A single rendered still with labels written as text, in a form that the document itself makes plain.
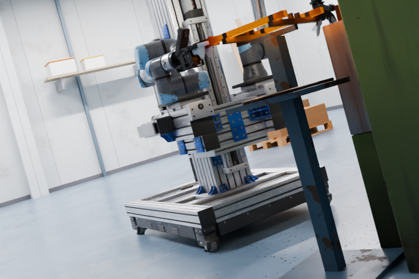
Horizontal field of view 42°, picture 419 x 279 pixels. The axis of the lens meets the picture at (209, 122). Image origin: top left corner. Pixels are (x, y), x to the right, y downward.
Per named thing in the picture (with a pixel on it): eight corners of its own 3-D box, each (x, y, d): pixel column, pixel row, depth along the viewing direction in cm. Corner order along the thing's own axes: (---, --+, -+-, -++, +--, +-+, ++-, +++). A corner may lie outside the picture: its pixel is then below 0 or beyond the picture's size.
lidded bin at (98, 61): (102, 68, 1083) (99, 57, 1082) (106, 65, 1052) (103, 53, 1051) (81, 73, 1064) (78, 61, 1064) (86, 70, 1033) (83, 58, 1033)
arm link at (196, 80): (187, 52, 272) (212, 94, 230) (166, 57, 270) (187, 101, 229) (183, 30, 266) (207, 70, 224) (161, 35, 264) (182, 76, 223)
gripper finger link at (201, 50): (215, 55, 207) (198, 60, 213) (211, 39, 207) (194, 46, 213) (209, 55, 205) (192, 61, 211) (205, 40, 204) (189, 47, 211)
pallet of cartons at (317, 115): (274, 149, 726) (262, 101, 724) (242, 152, 806) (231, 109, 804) (342, 127, 775) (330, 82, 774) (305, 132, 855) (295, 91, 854)
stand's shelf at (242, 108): (226, 115, 199) (224, 109, 199) (285, 98, 229) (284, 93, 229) (295, 98, 179) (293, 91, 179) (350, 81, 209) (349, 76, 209)
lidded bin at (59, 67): (73, 75, 1060) (70, 60, 1060) (78, 71, 1023) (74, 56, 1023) (47, 80, 1038) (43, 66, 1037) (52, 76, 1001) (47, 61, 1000)
